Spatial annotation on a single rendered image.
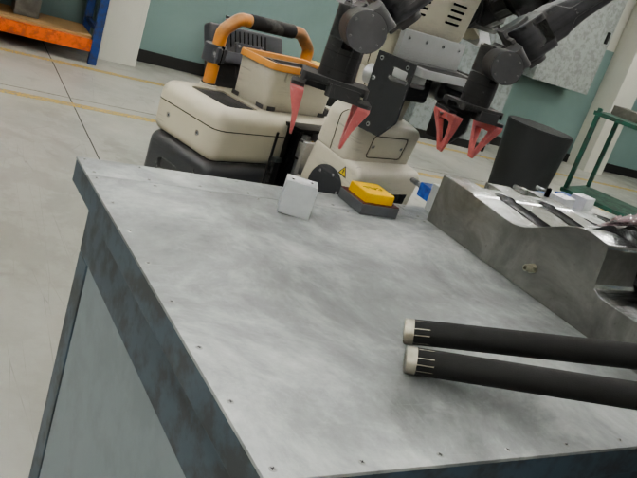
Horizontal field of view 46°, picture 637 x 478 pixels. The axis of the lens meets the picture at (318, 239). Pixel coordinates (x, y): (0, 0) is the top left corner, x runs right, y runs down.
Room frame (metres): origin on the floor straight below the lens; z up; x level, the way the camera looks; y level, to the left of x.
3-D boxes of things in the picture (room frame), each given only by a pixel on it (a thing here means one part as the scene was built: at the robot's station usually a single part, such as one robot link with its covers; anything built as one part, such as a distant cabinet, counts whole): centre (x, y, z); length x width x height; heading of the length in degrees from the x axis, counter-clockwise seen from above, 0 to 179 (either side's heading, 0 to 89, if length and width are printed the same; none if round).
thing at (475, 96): (1.43, -0.19, 1.04); 0.10 x 0.07 x 0.07; 123
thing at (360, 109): (1.14, 0.03, 0.96); 0.07 x 0.07 x 0.09; 8
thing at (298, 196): (1.17, 0.06, 0.83); 0.13 x 0.05 x 0.05; 7
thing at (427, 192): (1.46, -0.18, 0.83); 0.13 x 0.05 x 0.05; 35
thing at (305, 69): (1.14, 0.05, 1.04); 0.10 x 0.07 x 0.07; 98
